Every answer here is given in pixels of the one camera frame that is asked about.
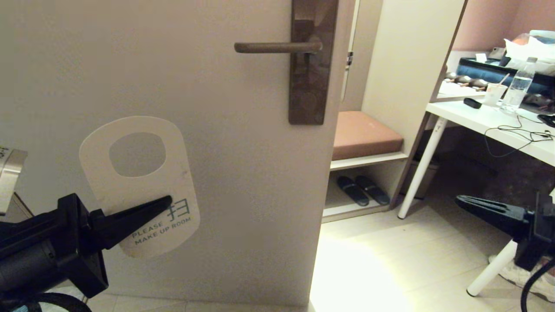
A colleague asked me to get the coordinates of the light grey door hanger sign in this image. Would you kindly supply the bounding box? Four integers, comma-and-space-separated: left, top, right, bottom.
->
79, 116, 201, 259

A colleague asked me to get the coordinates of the beige wooden door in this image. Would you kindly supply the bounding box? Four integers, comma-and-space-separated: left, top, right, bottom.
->
0, 0, 358, 309

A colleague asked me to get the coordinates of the white sneaker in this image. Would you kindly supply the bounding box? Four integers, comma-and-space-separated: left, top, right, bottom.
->
489, 255, 555, 304

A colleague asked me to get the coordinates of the beige waste bin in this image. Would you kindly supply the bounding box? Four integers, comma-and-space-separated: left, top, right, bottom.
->
401, 154, 439, 201

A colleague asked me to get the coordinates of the white table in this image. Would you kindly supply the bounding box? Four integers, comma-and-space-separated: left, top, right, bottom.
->
398, 93, 555, 298

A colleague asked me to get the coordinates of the white paper cup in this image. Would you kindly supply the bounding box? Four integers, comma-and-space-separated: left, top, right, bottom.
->
483, 84, 508, 107

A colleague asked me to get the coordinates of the clear plastic water bottle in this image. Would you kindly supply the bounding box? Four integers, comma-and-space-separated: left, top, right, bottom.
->
500, 58, 537, 114

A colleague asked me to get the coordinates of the white paper sheet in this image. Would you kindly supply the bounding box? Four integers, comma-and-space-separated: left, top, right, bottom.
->
436, 82, 485, 104

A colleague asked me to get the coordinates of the brown glossy object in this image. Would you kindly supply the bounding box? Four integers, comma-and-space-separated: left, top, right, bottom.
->
444, 73, 490, 92

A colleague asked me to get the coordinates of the navy blue suitcase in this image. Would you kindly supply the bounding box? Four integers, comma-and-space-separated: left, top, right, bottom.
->
456, 58, 555, 98

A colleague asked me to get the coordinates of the brown bench cushion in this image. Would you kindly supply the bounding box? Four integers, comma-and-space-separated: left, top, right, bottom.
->
333, 111, 405, 162

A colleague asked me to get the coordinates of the white plastic bag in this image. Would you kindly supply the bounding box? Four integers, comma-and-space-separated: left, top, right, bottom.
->
503, 31, 555, 78

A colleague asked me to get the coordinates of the cream bench shelf unit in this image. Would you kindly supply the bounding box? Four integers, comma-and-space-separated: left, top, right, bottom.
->
322, 0, 469, 224

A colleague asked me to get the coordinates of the brown metal lock plate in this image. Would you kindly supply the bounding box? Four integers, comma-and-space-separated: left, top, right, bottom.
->
289, 0, 340, 126

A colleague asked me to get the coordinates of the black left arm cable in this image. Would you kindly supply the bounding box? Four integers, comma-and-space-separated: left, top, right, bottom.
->
0, 291, 92, 312

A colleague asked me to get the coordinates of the thin black earphone cable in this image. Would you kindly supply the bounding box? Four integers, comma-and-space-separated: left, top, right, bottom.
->
483, 114, 555, 159

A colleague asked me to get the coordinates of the brown metal door handle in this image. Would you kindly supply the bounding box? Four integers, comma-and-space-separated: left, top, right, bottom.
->
235, 42, 323, 54

